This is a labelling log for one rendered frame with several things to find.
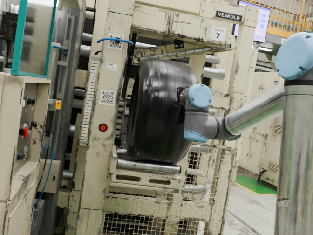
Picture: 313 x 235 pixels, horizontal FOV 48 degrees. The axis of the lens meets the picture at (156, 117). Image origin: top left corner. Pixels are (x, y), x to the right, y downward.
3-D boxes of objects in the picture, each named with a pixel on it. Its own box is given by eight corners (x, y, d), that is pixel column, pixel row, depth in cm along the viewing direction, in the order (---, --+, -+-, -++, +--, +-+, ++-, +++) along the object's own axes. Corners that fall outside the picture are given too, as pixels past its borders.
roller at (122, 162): (114, 167, 178) (116, 158, 177) (114, 165, 182) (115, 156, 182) (180, 175, 183) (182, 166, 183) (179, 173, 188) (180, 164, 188)
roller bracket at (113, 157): (109, 173, 174) (112, 154, 173) (107, 157, 213) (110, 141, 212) (115, 174, 174) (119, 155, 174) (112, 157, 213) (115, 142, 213)
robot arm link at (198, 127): (216, 143, 133) (218, 111, 134) (190, 142, 129) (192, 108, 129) (203, 141, 142) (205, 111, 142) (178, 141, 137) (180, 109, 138)
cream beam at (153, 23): (130, 28, 205) (133, 3, 204) (126, 34, 230) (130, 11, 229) (227, 46, 215) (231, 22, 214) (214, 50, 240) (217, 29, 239)
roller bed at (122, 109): (88, 143, 221) (95, 97, 219) (89, 140, 236) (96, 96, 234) (119, 147, 224) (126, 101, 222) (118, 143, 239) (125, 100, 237)
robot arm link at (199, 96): (189, 108, 129) (190, 81, 129) (180, 109, 141) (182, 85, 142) (213, 110, 131) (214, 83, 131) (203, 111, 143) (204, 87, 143)
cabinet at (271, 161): (281, 194, 561) (295, 117, 553) (258, 183, 615) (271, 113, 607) (323, 196, 595) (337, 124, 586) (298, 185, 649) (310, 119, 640)
